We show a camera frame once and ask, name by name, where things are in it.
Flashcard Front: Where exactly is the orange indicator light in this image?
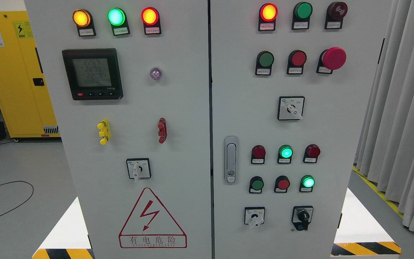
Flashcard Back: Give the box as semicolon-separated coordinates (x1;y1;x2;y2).
73;9;96;37

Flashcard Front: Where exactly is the small clear lamp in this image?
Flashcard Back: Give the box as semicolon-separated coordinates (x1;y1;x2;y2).
150;67;163;80

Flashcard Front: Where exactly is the red indicator light right door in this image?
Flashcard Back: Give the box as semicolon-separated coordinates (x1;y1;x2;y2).
258;3;278;32

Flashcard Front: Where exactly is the red emergency stop button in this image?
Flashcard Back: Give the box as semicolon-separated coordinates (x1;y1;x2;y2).
316;46;346;75

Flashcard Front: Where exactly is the silver door latch handle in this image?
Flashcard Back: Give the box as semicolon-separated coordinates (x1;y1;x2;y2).
224;136;238;184

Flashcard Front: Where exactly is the black key switch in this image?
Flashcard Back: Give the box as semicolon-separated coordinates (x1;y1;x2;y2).
292;205;314;231

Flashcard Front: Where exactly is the rotary selector switch lower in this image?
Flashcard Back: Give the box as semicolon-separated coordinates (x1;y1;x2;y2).
244;206;266;228

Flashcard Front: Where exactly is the green push button lower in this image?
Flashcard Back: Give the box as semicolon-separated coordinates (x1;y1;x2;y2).
249;176;264;194

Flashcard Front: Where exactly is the red electrical hazard sticker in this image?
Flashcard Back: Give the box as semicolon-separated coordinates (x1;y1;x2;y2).
119;187;187;249

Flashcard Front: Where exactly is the rotary selector switch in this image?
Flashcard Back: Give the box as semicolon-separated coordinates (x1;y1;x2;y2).
277;96;305;121
244;206;266;228

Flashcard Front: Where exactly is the yellow terminal connector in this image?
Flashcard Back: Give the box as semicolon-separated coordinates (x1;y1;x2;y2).
97;119;111;145

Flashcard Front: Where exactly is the lit green light middle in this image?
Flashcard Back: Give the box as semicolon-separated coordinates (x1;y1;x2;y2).
277;145;294;164

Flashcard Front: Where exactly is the red push button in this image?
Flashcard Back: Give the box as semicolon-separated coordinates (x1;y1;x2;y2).
274;176;290;193
286;50;307;75

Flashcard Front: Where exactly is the rotary selector switch upper right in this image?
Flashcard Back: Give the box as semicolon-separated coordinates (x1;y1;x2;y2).
277;96;305;121

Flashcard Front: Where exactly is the red push button lower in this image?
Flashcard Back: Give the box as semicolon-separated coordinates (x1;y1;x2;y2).
274;176;290;193

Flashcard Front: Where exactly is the grey curtain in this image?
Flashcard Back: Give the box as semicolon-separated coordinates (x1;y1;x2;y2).
355;0;414;232

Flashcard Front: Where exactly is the red push button upper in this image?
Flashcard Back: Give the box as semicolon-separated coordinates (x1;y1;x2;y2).
286;50;307;75

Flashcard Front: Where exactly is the black digital power meter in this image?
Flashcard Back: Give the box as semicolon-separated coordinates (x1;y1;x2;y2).
62;49;123;100

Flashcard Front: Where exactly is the dark red light middle right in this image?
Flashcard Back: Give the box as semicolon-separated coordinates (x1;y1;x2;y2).
303;144;321;164

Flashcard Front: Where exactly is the red indicator light top left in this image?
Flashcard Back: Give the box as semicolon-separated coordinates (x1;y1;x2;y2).
141;7;162;35

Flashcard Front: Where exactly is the dark red light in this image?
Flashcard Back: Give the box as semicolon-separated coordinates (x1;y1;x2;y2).
303;144;321;164
251;145;266;164

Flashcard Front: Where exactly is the green indicator light top left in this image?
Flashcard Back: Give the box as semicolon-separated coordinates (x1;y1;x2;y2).
107;7;130;36

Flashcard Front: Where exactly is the grey electrical control cabinet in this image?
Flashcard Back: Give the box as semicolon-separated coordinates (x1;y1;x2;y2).
25;0;392;259

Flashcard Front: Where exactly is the dark red buzzer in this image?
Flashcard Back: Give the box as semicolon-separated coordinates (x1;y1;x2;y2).
324;1;348;29

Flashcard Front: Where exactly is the dark red light middle left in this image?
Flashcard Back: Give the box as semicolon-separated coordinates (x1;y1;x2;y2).
251;145;266;164

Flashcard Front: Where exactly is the green push button upper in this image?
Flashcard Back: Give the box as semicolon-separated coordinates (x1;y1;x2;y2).
255;51;274;76

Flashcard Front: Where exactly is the rotary light switch door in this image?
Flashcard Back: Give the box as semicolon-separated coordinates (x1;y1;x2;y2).
126;158;152;182

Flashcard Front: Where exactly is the yellow safety storage cabinet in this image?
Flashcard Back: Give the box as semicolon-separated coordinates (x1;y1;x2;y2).
0;10;60;139

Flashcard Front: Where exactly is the red terminal connector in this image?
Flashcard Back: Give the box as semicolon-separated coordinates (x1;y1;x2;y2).
157;118;167;143

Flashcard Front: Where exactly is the green push button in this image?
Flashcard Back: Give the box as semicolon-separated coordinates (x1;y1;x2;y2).
255;51;274;76
249;176;264;194

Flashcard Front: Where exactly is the dark green indicator light top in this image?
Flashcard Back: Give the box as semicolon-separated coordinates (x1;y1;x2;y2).
292;2;313;30

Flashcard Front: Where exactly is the lit green light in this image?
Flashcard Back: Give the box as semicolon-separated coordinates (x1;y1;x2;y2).
299;175;315;193
277;145;294;164

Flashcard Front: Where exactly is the black floor cable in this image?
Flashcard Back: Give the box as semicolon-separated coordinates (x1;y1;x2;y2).
0;181;35;227

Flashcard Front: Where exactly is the lit green light lower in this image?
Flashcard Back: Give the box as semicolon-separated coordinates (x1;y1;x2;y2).
299;175;315;193

